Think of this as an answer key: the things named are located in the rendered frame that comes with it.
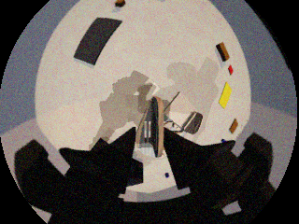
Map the yellow flat plate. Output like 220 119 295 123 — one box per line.
218 82 231 109

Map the brown rectangular block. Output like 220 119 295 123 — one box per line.
217 41 229 61

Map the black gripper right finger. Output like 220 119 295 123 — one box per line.
164 127 235 189

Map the brown flat plate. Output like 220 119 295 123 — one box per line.
229 119 238 133

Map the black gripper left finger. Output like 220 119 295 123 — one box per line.
59 127 135 194

